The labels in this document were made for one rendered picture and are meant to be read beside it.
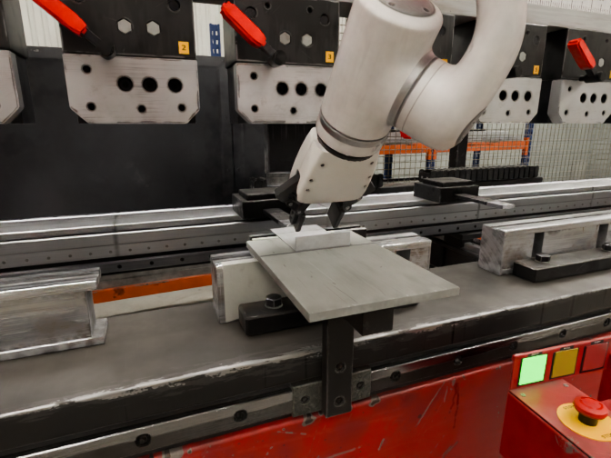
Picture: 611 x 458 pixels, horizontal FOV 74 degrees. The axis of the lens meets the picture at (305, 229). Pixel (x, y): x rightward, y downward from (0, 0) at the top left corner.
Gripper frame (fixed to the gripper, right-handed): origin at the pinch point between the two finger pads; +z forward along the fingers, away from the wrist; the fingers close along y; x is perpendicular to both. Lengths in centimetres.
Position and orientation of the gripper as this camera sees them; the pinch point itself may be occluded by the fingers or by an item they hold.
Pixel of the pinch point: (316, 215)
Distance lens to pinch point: 60.8
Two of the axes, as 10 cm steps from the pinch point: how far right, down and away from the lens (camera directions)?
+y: -9.3, 0.9, -3.4
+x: 2.8, 8.0, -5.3
